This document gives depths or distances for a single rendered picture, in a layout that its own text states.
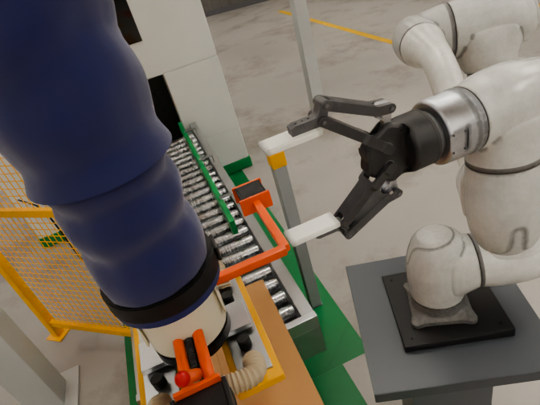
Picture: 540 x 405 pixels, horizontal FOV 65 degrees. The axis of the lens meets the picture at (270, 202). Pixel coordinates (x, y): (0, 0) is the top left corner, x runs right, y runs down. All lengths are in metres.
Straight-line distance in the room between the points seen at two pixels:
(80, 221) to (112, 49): 0.26
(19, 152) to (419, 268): 0.99
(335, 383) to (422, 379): 0.94
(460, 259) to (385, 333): 0.33
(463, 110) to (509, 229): 0.20
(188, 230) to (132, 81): 0.27
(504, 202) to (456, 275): 0.61
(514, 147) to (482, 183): 0.07
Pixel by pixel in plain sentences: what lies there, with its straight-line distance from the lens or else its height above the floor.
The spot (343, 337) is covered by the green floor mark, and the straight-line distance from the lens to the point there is 2.33.
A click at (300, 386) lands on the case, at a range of 1.09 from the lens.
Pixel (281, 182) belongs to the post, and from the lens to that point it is 1.92.
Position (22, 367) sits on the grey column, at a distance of 2.51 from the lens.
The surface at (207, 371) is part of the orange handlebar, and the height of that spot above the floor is 1.24.
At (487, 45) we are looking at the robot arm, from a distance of 1.16.
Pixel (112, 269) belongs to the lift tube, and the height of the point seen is 1.45.
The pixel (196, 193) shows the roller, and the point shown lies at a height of 0.55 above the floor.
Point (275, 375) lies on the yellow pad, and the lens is 0.91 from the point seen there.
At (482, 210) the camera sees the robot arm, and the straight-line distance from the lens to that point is 0.69.
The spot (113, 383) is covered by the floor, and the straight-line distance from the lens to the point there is 2.64.
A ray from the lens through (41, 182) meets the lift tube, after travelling 0.67.
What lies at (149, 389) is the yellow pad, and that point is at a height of 1.13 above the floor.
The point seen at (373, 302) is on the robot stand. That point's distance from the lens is 1.47.
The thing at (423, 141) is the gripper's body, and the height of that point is 1.59.
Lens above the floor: 1.86
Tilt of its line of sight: 34 degrees down
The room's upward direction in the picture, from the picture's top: 17 degrees counter-clockwise
